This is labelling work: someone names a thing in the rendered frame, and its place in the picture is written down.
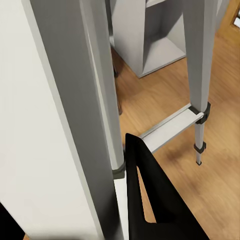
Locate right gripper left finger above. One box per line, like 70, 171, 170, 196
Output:
0, 202, 26, 240

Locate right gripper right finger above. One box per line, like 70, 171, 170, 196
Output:
125, 133, 210, 240

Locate camera tripod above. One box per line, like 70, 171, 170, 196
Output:
0, 0, 218, 240

